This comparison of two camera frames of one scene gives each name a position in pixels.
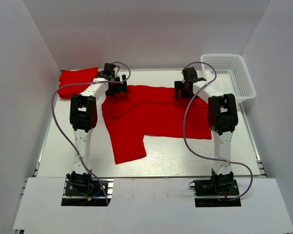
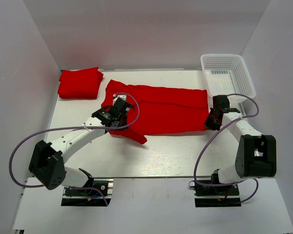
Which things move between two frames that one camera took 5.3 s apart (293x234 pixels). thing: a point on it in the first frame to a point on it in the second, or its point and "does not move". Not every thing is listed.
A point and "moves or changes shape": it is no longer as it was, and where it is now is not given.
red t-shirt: [152, 110] moves or changes shape
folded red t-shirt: [80, 75] does not move
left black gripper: [121, 87] to [125, 123]
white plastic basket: [233, 76] does not move
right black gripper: [179, 85] to [208, 123]
